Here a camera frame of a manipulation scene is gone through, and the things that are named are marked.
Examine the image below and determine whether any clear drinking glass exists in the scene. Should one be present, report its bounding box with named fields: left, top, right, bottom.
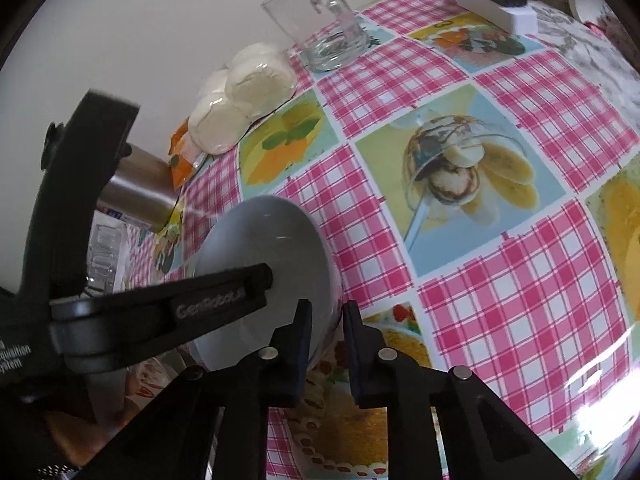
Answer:
left=87, top=210, right=128, bottom=296

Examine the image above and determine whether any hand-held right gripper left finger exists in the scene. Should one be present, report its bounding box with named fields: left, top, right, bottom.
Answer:
left=90, top=299, right=313, bottom=480

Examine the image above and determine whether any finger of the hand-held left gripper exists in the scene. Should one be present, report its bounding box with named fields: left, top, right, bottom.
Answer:
left=17, top=89, right=142, bottom=306
left=50, top=263, right=274, bottom=361

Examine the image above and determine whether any strawberry print bowl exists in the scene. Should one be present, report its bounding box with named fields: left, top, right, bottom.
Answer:
left=125, top=352, right=201, bottom=411

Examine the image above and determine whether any bag of steamed buns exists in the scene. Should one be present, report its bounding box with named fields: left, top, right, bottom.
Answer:
left=187, top=42, right=298, bottom=156

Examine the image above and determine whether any stainless steel thermos jug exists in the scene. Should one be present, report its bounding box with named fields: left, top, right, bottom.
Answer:
left=97, top=142, right=185, bottom=233

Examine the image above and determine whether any pink plaid tablecloth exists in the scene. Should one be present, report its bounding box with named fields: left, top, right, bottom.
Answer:
left=125, top=0, right=640, bottom=480

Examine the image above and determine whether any small floral white bowl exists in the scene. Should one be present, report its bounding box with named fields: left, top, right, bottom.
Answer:
left=191, top=196, right=343, bottom=373

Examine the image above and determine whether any clear glass mug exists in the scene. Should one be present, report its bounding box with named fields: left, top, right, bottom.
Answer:
left=260, top=0, right=371, bottom=73

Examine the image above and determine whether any orange snack packet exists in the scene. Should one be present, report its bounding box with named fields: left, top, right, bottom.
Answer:
left=167, top=125, right=206, bottom=190

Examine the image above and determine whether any grey floral cloth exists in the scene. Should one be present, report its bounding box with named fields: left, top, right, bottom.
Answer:
left=525, top=0, right=640, bottom=136

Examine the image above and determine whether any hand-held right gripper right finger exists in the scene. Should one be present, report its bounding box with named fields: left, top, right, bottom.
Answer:
left=341, top=301, right=581, bottom=480

